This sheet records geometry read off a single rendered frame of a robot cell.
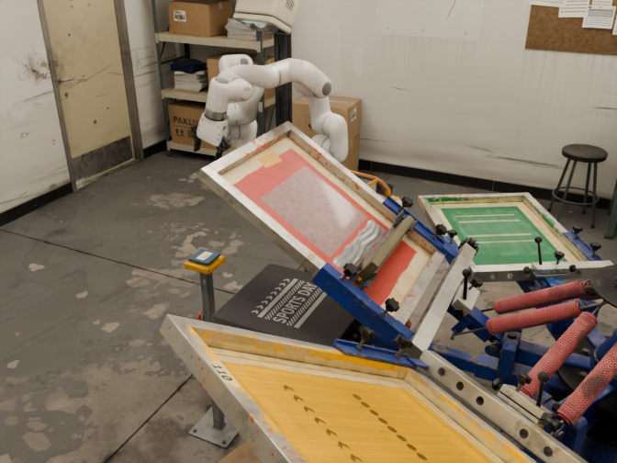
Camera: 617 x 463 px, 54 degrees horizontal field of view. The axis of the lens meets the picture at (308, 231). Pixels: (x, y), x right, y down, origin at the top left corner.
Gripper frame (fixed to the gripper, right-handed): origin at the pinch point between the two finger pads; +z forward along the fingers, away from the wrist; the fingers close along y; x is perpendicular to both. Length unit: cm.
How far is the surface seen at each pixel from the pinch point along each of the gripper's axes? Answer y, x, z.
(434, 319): -98, 18, 5
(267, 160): -22.1, -3.7, -6.6
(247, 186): -25.9, 15.8, -5.6
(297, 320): -56, 11, 39
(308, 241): -52, 18, 1
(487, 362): -120, 1, 23
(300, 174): -33.0, -10.7, -3.6
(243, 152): -17.8, 7.5, -11.3
